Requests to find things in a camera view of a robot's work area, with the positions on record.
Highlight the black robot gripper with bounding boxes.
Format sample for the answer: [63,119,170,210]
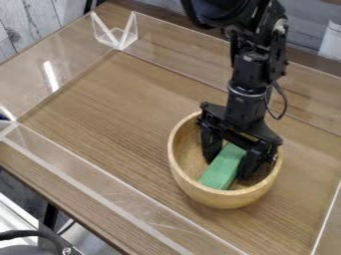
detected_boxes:
[198,85,282,179]

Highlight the green rectangular block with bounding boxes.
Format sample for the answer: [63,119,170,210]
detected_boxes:
[197,143,246,190]

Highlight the brown wooden bowl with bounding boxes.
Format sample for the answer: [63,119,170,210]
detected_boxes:
[169,112,284,209]

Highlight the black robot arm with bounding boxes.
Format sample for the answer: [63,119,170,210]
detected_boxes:
[179,0,289,178]

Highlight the clear acrylic tray walls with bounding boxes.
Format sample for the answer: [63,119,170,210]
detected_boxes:
[0,3,341,255]

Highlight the white cylindrical container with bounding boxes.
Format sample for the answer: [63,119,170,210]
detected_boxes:
[318,19,341,61]

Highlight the black metal table leg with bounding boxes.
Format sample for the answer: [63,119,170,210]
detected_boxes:
[43,203,59,229]

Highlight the black bracket with screw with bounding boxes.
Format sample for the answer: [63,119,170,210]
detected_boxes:
[38,224,84,255]

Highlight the black cable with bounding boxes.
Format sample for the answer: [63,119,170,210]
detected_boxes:
[0,230,62,255]

